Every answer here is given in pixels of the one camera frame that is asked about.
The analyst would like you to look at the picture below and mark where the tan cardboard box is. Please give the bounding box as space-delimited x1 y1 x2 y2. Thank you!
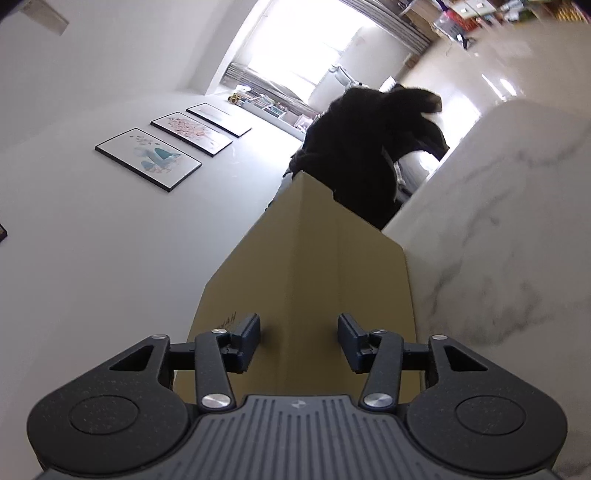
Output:
173 171 426 407

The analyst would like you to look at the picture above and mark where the blue print framed picture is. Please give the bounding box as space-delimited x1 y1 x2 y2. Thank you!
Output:
95 128 202 193

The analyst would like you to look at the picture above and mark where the black jacket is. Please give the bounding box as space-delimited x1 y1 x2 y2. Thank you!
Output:
284 85 451 232

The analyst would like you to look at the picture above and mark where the white marble desktop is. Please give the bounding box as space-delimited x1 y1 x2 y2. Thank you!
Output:
383 97 591 480

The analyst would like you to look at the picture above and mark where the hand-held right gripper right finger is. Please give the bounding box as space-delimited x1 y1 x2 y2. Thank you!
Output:
338 314 490 411

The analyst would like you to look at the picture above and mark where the wooden low cabinet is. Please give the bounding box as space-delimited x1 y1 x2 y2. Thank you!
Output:
406 0 591 33

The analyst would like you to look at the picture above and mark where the white shelf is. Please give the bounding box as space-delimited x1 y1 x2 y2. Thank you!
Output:
228 92 324 139

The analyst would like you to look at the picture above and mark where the pale print framed picture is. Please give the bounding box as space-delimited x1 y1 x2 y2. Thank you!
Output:
187 102 253 138

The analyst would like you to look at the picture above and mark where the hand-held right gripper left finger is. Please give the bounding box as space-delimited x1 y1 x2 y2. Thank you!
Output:
108 314 262 413

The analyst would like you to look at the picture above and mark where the red print framed picture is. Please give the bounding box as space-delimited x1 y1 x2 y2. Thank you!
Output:
151 112 233 158

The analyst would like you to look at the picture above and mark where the white office chair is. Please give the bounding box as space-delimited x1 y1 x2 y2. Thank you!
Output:
328 67 365 88

